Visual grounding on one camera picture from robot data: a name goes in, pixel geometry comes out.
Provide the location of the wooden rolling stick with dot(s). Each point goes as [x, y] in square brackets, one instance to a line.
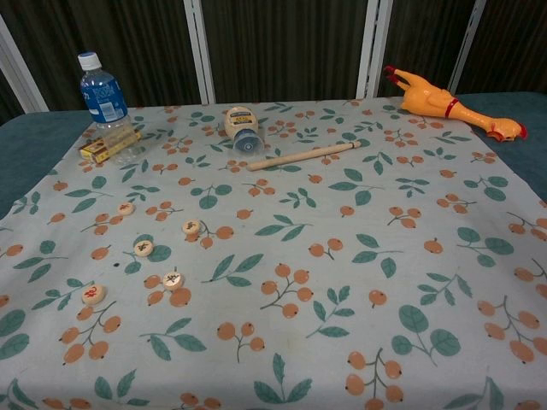
[299, 156]

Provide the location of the floral fruit print tablecloth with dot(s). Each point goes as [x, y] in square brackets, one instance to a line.
[299, 239]

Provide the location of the teal table cover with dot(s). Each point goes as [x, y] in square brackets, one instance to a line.
[34, 145]

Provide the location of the yellow rubber chicken toy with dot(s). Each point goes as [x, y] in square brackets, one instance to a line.
[427, 98]

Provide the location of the cream mayonnaise squeeze bottle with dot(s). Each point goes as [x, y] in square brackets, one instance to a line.
[241, 121]

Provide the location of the clear water bottle blue label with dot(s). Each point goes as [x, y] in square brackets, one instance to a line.
[102, 98]

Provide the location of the wooden chess disc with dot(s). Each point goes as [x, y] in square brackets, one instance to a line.
[143, 247]
[191, 226]
[94, 294]
[173, 280]
[125, 208]

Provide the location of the small yellow cardboard box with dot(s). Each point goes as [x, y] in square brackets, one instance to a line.
[92, 150]

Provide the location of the white partition frame post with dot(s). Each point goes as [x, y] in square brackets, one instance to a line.
[198, 51]
[19, 70]
[372, 47]
[469, 47]

